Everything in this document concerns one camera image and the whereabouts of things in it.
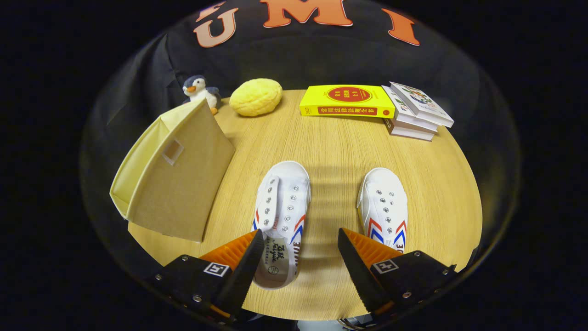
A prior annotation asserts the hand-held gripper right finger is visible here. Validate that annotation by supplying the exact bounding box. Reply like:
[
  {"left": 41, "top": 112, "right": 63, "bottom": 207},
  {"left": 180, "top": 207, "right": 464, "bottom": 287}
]
[{"left": 338, "top": 228, "right": 458, "bottom": 322}]

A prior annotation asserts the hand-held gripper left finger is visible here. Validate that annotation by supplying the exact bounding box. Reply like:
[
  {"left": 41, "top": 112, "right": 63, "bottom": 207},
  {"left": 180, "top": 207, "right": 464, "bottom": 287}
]
[{"left": 147, "top": 229, "right": 266, "bottom": 325}]

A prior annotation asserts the white canvas shoe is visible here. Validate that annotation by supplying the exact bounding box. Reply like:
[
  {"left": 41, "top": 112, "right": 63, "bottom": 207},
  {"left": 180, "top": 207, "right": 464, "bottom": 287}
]
[
  {"left": 251, "top": 160, "right": 311, "bottom": 290},
  {"left": 356, "top": 167, "right": 408, "bottom": 254}
]

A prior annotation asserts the beige fabric storage box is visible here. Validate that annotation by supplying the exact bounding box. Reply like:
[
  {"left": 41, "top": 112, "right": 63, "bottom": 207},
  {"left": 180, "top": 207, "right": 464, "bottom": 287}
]
[{"left": 109, "top": 97, "right": 236, "bottom": 243}]

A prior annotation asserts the yellow book red circle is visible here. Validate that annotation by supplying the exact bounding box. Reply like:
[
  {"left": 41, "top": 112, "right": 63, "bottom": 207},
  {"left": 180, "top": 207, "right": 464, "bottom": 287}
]
[{"left": 300, "top": 85, "right": 396, "bottom": 119}]

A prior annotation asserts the yellow round plush cushion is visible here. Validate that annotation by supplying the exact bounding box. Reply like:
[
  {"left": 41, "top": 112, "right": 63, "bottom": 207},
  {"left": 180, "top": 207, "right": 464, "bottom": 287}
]
[{"left": 229, "top": 78, "right": 283, "bottom": 117}]

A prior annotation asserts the white book floral cover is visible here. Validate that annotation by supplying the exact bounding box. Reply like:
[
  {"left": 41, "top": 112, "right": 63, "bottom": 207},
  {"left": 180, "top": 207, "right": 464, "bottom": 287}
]
[{"left": 390, "top": 82, "right": 455, "bottom": 128}]

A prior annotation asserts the penguin plush toy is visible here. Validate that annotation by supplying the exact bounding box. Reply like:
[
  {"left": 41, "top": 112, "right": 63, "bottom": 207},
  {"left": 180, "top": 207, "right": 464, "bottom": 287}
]
[{"left": 182, "top": 75, "right": 222, "bottom": 115}]

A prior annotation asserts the black backdrop cloth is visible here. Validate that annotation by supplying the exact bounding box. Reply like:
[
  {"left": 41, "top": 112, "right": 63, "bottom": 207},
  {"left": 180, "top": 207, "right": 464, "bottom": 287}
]
[{"left": 80, "top": 0, "right": 522, "bottom": 295}]

